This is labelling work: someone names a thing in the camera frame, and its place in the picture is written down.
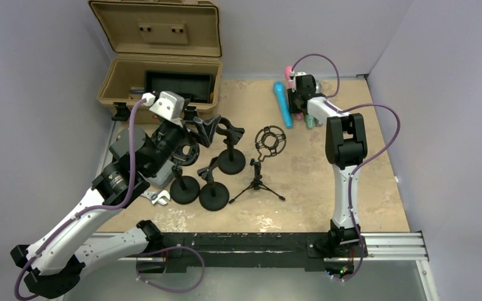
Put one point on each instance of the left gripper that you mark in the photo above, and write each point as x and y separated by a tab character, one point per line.
204	128

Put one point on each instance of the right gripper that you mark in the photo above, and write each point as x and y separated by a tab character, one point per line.
294	109

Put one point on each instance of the pink toy microphone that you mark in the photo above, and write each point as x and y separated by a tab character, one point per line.
290	85

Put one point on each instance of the blue microphone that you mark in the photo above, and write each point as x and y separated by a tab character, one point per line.
280	93

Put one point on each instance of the mint green microphone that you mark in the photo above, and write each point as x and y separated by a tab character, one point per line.
309	120

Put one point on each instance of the silver grey microphone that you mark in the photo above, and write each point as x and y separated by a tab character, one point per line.
317	110

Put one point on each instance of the black tripod shock-mount stand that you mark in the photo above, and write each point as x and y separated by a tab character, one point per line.
269	141

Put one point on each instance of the black stand with pink microphone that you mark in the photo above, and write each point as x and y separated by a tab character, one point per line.
231	160

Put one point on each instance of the black clip desk stand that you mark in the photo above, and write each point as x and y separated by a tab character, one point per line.
213	196

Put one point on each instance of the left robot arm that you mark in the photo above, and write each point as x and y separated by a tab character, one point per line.
54	265

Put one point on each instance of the black tray inside case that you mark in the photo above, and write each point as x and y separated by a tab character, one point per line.
198	87

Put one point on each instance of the grey flat box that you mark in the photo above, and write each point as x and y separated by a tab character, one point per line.
159	174

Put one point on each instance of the tan plastic tool case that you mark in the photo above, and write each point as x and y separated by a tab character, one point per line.
180	36

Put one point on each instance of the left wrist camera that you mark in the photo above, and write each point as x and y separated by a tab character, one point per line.
167	105

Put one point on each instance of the red-handled adjustable wrench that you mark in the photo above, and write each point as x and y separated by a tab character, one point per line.
161	197

